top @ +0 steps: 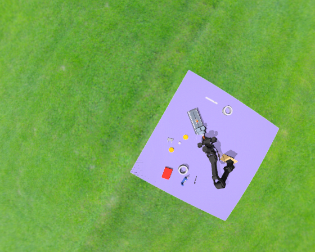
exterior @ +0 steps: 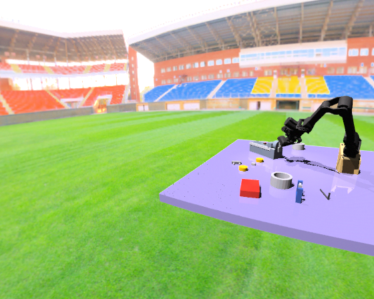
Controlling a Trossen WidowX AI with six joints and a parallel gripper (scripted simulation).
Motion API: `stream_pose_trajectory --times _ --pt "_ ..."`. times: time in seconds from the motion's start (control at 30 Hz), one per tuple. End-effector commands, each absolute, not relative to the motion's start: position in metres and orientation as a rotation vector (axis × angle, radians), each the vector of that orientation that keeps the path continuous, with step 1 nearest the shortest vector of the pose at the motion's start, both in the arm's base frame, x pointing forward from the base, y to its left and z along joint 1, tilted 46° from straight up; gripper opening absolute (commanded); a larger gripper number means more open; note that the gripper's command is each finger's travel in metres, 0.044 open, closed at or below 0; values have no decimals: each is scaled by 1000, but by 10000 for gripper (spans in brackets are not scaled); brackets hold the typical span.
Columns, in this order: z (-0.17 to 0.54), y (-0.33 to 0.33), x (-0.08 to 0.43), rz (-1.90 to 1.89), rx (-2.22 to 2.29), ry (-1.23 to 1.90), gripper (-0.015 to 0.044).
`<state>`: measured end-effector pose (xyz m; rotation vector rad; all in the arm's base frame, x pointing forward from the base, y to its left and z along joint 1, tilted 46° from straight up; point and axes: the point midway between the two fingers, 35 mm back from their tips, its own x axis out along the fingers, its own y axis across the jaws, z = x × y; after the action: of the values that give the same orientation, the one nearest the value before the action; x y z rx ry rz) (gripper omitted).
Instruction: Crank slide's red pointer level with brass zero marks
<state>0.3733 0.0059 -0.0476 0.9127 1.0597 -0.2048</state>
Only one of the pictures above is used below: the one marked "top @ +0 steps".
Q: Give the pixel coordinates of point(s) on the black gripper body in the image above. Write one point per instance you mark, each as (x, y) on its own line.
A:
(201, 144)

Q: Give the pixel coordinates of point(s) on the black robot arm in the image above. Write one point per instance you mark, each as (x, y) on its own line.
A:
(221, 183)

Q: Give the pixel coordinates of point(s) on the red block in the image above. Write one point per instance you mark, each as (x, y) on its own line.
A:
(166, 173)

